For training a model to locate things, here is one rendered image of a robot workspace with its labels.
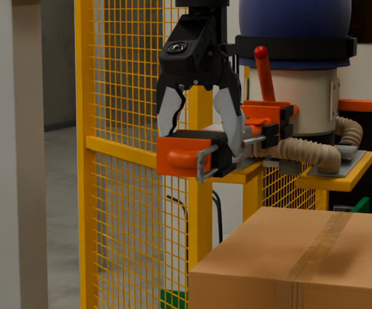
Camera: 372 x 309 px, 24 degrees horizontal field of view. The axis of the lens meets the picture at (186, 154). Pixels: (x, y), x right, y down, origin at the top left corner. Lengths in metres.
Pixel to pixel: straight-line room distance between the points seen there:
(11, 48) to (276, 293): 1.21
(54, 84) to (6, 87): 8.59
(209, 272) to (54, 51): 9.55
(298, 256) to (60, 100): 9.58
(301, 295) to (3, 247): 1.23
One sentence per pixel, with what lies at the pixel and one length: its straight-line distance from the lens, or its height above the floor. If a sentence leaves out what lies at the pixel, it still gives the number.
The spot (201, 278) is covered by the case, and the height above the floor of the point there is 0.94.
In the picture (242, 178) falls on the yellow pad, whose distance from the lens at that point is 1.63.
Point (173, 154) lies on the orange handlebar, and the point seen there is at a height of 1.25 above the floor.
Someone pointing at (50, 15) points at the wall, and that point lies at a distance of 11.07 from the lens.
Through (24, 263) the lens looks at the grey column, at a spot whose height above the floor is 0.70.
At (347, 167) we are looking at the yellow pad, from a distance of 1.70.
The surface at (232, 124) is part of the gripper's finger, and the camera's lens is 1.15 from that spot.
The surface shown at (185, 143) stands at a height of 1.26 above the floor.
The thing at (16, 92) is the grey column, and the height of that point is 1.21.
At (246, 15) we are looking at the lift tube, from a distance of 1.69.
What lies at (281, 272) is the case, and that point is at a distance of 1.68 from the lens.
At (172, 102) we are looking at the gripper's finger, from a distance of 1.18.
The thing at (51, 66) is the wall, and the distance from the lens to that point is 11.09.
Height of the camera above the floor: 1.43
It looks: 9 degrees down
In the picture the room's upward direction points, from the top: straight up
